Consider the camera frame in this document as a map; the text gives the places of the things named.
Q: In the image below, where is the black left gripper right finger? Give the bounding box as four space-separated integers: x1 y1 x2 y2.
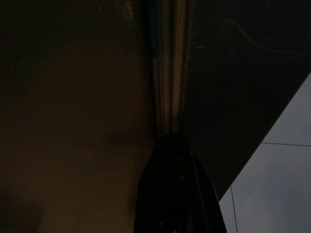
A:
173 132 228 233

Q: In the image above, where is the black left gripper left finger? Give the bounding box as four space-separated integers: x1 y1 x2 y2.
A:
132 132 176 233

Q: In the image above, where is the black fridge door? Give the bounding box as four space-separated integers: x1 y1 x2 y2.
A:
184 0 311 202

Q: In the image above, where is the fridge body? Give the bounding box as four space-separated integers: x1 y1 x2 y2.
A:
0 0 185 233

